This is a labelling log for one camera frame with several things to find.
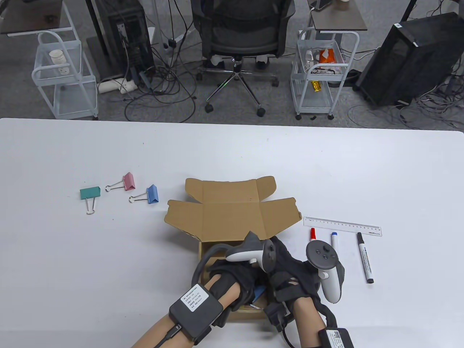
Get white red cable bundle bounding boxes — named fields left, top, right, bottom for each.
left=308, top=65, right=339, bottom=76

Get black cables under desk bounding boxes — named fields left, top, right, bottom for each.
left=123, top=0, right=199, bottom=124

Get white grey handheld controller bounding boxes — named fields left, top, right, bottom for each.
left=191, top=231, right=278, bottom=290
left=306, top=240, right=345, bottom=303

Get pink binder clip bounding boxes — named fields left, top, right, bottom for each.
left=105, top=172, right=136, bottom=192

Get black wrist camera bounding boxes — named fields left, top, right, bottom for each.
left=264, top=302, right=293, bottom=332

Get brown desk with white frame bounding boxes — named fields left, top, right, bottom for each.
left=0, top=0, right=78, bottom=37

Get clear plastic ruler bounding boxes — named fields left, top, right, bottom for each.
left=303, top=216, right=382, bottom=237

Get person's left hand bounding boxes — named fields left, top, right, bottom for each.
left=210, top=261, right=271, bottom=312

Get white metal cart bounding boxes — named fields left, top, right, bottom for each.
left=32, top=31, right=99, bottom=120
left=290, top=27, right=360, bottom=121

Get white power strip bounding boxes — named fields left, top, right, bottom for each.
left=99, top=79, right=137, bottom=94

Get brown side table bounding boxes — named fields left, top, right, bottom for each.
left=310, top=0, right=368, bottom=33

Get black computer tower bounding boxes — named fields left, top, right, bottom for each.
left=355, top=12, right=464, bottom=108

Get person's right hand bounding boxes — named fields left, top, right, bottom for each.
left=272, top=236, right=322, bottom=303

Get black marker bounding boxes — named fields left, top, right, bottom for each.
left=357, top=232, right=374, bottom=284

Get person's left forearm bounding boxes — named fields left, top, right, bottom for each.
left=132, top=281, right=241, bottom=348

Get person's right forearm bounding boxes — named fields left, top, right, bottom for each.
left=292, top=297, right=325, bottom=348

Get black mesh office chair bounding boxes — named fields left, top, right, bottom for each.
left=191, top=0, right=296, bottom=117

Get white desk frame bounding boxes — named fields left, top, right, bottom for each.
left=148, top=0, right=192, bottom=55

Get black desktop computer case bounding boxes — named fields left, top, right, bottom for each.
left=103, top=0, right=156, bottom=80

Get teal binder clip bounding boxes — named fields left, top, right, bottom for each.
left=80, top=187, right=101, bottom=215

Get black wrist sensor box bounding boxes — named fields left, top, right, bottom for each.
left=169, top=284, right=224, bottom=345
left=319, top=327, right=356, bottom=348

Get black desk leg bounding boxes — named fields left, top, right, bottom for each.
left=86, top=0, right=125, bottom=78

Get black sensor cable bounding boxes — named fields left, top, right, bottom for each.
left=156, top=324, right=182, bottom=348
left=282, top=319, right=298, bottom=348

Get brown cardboard mailer box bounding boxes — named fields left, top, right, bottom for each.
left=164, top=176, right=302, bottom=321

